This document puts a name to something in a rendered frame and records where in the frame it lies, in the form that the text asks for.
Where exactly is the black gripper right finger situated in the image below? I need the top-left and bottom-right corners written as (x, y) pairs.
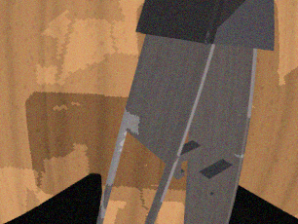
top-left (228, 185), bottom-right (298, 224)

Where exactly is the light brown wooden board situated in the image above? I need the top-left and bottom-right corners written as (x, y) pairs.
top-left (0, 0), bottom-right (298, 224)

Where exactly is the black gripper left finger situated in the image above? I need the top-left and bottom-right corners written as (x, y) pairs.
top-left (3, 174), bottom-right (102, 224)

